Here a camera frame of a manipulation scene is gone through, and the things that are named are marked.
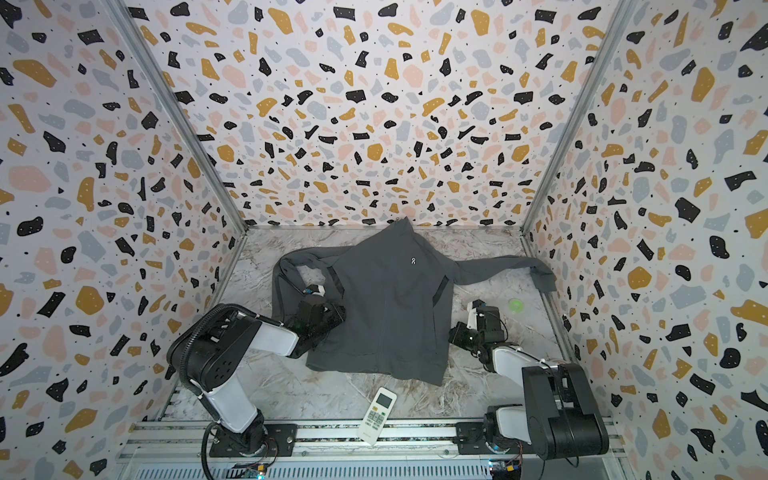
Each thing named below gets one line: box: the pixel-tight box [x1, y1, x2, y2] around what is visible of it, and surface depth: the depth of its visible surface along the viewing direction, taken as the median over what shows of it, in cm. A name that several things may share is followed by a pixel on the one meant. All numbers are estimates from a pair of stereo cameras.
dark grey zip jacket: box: [273, 217, 557, 386], surface depth 105 cm
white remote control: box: [357, 386, 398, 446], surface depth 78 cm
